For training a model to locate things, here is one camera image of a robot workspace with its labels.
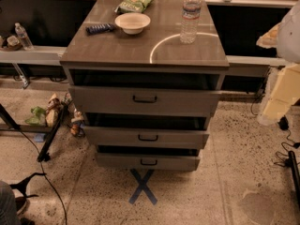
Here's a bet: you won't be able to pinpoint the blue tape cross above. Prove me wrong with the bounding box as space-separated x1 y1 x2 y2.
129 169 158 205

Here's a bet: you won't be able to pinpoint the grey drawer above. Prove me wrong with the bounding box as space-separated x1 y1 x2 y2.
69 86 219 116
84 127 209 150
95 153 200 172

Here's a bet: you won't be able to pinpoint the small figurine on floor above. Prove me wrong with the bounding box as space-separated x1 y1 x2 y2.
70 110 84 137

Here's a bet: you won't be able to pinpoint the brown snack bag on floor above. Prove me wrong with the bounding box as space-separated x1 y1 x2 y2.
46 94 61 127

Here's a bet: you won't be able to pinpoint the green chip bag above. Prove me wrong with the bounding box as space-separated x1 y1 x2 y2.
115 0 153 14

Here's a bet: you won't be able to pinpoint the middle grey drawer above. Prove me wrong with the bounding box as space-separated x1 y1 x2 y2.
84 127 209 150

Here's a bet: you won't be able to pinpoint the top grey drawer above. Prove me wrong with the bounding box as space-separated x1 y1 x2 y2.
69 86 219 116

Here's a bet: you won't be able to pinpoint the person's jeans leg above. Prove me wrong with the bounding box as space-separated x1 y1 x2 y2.
0 181 21 225

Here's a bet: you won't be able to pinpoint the dark blue snack bar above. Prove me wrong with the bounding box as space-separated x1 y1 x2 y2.
85 23 115 36

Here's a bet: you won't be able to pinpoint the black power adapter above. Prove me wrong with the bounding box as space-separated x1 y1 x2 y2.
278 116 289 130

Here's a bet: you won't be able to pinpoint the white paper bowl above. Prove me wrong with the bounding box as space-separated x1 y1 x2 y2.
114 13 151 35

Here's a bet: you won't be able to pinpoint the round bowl on shelf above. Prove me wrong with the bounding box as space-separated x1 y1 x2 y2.
0 36 22 52

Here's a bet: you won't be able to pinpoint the bottom grey drawer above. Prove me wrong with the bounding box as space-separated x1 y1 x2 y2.
95 153 200 172

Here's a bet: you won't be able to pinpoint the black cable on floor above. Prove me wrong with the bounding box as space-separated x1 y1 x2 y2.
18 128 68 225

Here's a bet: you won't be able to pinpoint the clear plastic water bottle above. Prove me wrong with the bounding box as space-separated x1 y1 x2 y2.
180 0 201 44

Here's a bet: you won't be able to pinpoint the black tripod leg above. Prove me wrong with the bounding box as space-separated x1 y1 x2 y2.
37 106 68 162

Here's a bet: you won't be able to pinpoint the small water bottle on shelf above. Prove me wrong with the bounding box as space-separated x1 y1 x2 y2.
15 22 34 51

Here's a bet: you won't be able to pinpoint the green snack bag on floor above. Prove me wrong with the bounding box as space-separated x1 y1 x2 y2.
25 106 46 126

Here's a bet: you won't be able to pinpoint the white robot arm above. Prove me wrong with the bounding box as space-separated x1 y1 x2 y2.
256 0 300 126

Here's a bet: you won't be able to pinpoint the grey drawer cabinet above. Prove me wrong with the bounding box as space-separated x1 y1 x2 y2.
61 0 229 157

